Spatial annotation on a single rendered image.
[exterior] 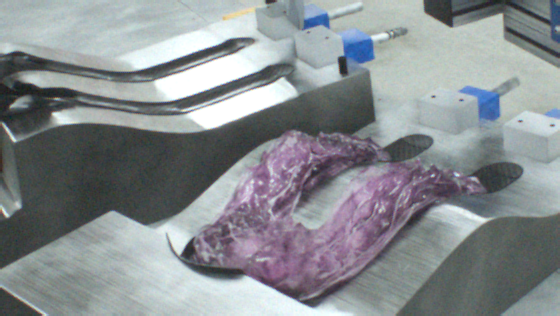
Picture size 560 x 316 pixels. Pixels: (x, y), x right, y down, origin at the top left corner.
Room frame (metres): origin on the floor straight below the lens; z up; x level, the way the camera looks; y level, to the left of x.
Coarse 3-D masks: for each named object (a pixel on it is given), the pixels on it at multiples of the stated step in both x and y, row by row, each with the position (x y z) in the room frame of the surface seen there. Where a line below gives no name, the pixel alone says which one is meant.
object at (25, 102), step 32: (0, 64) 1.08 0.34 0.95; (32, 64) 1.11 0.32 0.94; (64, 64) 1.15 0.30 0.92; (160, 64) 1.20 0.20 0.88; (192, 64) 1.19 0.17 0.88; (288, 64) 1.14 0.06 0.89; (0, 96) 1.03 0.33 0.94; (32, 96) 0.99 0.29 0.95; (64, 96) 1.04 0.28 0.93; (96, 96) 1.05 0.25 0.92; (192, 96) 1.10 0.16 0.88; (224, 96) 1.09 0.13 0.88; (0, 160) 1.00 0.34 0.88
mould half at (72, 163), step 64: (128, 64) 1.21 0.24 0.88; (256, 64) 1.15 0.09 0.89; (0, 128) 0.98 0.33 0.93; (64, 128) 0.96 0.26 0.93; (128, 128) 0.98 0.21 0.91; (192, 128) 1.01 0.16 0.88; (256, 128) 1.03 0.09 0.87; (320, 128) 1.07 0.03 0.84; (0, 192) 0.97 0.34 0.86; (64, 192) 0.95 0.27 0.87; (128, 192) 0.97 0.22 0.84; (192, 192) 1.00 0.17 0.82; (0, 256) 0.92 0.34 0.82
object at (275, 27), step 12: (264, 12) 1.24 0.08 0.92; (276, 12) 1.23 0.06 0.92; (312, 12) 1.25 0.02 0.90; (324, 12) 1.25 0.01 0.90; (336, 12) 1.27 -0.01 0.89; (348, 12) 1.28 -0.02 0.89; (264, 24) 1.24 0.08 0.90; (276, 24) 1.22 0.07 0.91; (288, 24) 1.22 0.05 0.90; (312, 24) 1.24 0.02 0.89; (324, 24) 1.25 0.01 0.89; (276, 36) 1.21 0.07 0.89; (288, 36) 1.22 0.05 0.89
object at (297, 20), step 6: (288, 0) 1.21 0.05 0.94; (294, 0) 1.20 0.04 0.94; (300, 0) 1.21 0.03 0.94; (306, 0) 1.21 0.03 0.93; (288, 6) 1.21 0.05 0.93; (294, 6) 1.20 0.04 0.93; (300, 6) 1.21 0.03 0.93; (288, 12) 1.21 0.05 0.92; (294, 12) 1.21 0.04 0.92; (300, 12) 1.21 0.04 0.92; (294, 18) 1.21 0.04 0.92; (300, 18) 1.21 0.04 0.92; (294, 24) 1.21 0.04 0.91; (300, 24) 1.21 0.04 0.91
